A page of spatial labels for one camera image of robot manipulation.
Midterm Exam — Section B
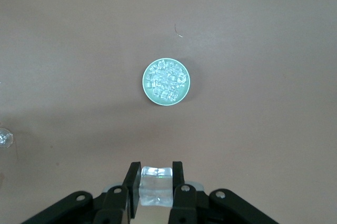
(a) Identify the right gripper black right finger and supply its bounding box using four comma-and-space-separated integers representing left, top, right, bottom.
168, 160, 280, 224

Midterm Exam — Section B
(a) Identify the brown table cover sheet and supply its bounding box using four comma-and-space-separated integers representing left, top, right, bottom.
0, 0, 337, 224

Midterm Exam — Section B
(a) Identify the green round bowl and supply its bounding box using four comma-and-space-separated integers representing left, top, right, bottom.
142, 57, 191, 107

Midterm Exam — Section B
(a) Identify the clear stemmed wine glass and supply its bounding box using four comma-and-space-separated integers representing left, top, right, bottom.
0, 128, 14, 149

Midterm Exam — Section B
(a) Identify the pile of clear ice cubes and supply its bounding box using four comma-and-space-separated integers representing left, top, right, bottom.
146, 60, 189, 103

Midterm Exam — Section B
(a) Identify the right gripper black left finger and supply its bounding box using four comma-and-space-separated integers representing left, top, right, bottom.
21, 161, 143, 224

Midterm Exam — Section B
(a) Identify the clear ice cube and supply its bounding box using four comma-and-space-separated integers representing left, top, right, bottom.
138, 165, 175, 207

